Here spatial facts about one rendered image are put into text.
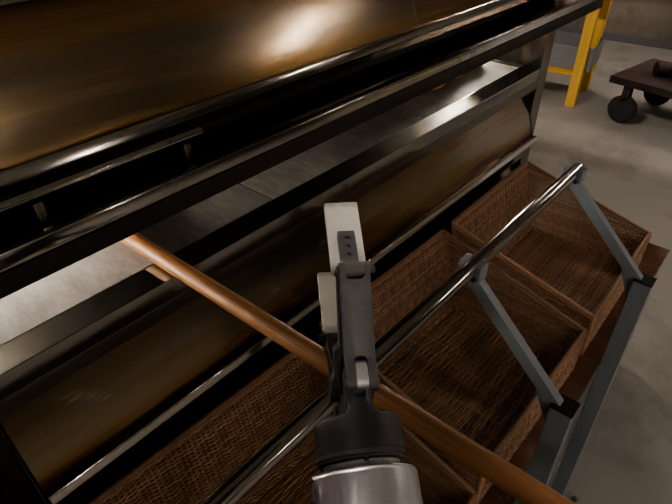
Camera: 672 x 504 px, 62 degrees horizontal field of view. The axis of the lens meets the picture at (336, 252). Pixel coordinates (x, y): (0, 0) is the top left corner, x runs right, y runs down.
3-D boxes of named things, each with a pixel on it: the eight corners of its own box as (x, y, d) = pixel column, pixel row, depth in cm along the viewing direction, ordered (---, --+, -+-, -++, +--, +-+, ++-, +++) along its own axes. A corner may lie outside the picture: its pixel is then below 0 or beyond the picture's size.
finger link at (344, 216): (331, 276, 47) (331, 272, 46) (323, 207, 50) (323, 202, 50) (366, 274, 47) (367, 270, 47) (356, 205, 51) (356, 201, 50)
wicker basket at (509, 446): (315, 397, 149) (313, 321, 133) (432, 295, 183) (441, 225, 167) (476, 513, 123) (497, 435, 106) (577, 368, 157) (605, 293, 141)
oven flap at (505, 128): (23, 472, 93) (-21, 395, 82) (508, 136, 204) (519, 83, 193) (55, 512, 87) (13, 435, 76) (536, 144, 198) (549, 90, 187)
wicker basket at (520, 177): (437, 290, 185) (446, 220, 169) (511, 221, 220) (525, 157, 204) (582, 359, 160) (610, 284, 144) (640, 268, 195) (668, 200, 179)
